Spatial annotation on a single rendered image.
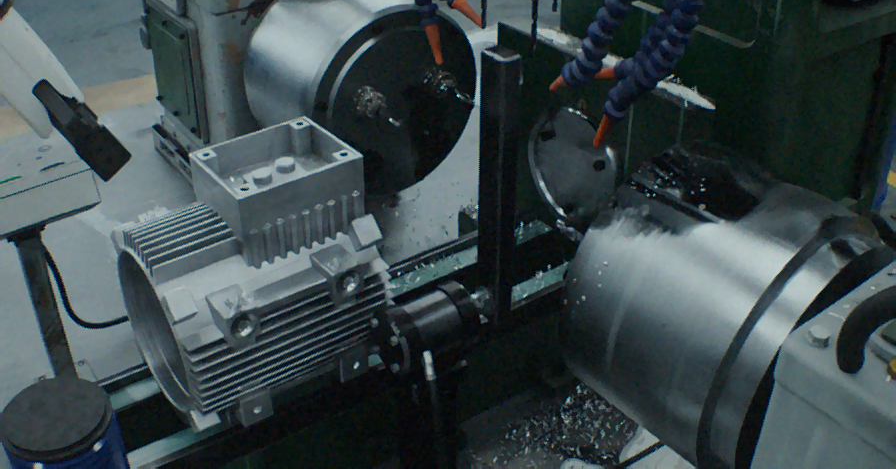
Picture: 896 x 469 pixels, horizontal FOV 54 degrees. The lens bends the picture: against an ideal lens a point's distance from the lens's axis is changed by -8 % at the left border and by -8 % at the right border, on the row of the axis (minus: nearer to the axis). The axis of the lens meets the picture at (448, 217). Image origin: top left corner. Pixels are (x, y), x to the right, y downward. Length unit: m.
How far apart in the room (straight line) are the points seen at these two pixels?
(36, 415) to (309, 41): 0.73
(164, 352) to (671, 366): 0.48
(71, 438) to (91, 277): 0.89
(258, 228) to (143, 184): 0.77
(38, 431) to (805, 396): 0.45
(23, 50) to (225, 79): 0.59
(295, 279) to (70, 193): 0.31
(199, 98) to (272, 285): 0.60
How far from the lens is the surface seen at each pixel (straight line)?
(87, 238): 1.44
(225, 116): 1.31
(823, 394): 0.61
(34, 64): 0.74
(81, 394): 0.49
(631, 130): 1.00
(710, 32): 1.06
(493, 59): 0.74
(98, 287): 1.33
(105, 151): 0.77
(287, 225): 0.81
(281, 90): 1.15
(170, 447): 0.89
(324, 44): 1.10
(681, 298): 0.72
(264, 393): 0.82
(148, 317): 0.93
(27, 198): 1.01
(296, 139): 0.88
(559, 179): 1.10
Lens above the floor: 1.53
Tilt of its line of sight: 32 degrees down
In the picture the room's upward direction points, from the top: straight up
